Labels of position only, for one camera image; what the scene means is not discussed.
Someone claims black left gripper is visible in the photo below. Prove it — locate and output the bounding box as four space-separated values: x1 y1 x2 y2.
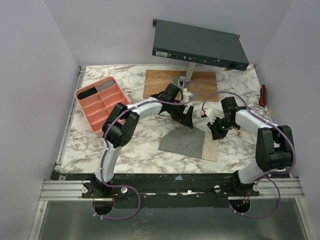
167 100 193 128

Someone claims grey cream underwear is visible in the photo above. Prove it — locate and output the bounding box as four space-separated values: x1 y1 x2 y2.
158 126 219 162

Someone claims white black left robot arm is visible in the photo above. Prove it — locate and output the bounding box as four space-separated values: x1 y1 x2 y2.
90 83 198 198

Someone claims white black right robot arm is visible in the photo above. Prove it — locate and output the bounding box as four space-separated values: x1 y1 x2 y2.
204 97 296 196

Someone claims metal support stand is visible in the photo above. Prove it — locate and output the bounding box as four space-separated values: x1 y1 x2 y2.
172 62 196 90

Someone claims wooden base board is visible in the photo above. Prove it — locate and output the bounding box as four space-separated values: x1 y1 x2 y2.
143 69 218 102

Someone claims red black utility knife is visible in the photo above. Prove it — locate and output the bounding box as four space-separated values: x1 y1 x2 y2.
258 84 267 107

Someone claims blue-grey rack network device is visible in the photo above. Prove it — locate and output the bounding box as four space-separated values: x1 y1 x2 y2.
152 19 249 71

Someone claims grey striped item in tray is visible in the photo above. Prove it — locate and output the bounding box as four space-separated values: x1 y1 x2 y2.
97 80 116 92

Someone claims pink compartment organizer tray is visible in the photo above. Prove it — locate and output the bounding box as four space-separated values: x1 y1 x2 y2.
74 76 131 134

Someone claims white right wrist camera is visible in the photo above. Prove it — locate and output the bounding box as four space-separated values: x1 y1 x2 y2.
201 108 219 124

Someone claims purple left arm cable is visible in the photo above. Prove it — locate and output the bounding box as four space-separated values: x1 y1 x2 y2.
92 80 200 221

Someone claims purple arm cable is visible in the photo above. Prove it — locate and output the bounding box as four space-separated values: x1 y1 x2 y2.
92 80 200 221
201 91 297 218

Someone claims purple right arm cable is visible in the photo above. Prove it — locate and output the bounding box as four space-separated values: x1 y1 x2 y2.
201 91 297 218

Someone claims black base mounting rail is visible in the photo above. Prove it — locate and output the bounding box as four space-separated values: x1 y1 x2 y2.
51 172 259 209

